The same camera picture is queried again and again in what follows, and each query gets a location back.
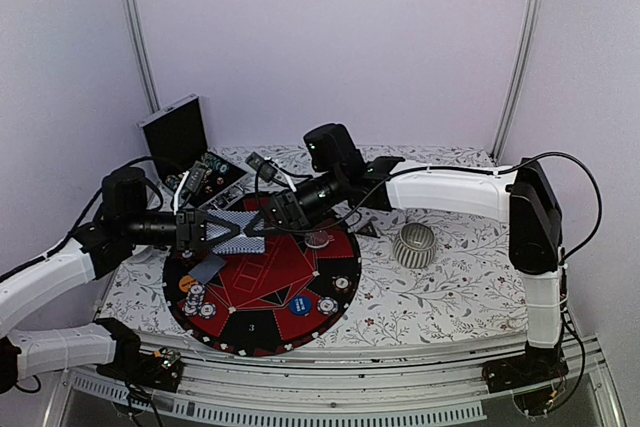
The blue playing card deck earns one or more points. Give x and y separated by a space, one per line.
228 243

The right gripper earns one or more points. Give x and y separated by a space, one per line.
287 225

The clear acrylic dealer button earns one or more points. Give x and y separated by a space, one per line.
318 239

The right aluminium post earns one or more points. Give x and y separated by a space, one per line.
524 46

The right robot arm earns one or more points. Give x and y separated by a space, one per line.
520 196

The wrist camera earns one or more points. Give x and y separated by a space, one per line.
268 171
189 185

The aluminium post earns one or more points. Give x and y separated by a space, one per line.
524 46
134 25

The round red black poker mat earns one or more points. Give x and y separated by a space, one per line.
252 293

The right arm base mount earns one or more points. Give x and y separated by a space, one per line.
541 380

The blue small blind button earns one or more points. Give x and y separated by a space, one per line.
300 305

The chip row in case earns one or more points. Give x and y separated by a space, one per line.
172 182
215 165

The black triangular all-in button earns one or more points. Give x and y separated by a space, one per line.
368 229

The single blue white chip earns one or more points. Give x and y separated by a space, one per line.
207 310

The aluminium poker chip case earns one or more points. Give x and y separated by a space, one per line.
177 133

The orange big blind button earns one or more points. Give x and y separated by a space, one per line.
186 283

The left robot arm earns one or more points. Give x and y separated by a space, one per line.
88 252

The spread blue chips pile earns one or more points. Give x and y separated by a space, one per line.
194 300

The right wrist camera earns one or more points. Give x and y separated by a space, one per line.
268 171

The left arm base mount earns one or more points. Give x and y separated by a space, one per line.
161 370

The floral table cover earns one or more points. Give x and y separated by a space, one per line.
470 290

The blue white chip stack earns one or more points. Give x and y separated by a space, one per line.
327 306

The aluminium front rail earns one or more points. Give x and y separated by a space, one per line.
408 385

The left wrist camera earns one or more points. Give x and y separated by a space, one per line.
189 185

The left aluminium post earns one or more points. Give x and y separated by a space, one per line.
134 25

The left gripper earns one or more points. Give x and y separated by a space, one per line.
191 235

